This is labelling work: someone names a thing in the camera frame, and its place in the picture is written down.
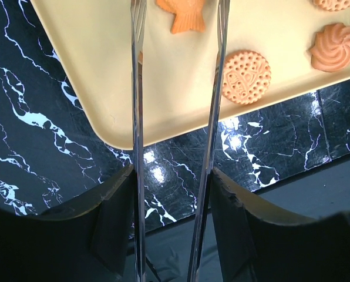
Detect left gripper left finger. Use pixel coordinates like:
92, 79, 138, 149
0, 166, 134, 281

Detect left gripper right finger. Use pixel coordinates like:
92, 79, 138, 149
211, 168, 350, 281

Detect orange fish cookie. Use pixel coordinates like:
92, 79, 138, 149
156, 0, 206, 34

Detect metal serving tongs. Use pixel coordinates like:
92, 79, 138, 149
130, 1, 230, 281

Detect tan dotted cookie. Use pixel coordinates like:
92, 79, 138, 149
221, 50, 271, 105
313, 0, 350, 12

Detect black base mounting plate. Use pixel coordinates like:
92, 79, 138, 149
127, 151, 350, 282

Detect tan dotted cookie bottom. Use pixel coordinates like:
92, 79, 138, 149
221, 50, 271, 105

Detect yellow plastic tray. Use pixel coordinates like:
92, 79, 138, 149
32, 1, 350, 149

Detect orange swirl cookie bottom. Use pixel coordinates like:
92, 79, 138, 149
309, 23, 350, 72

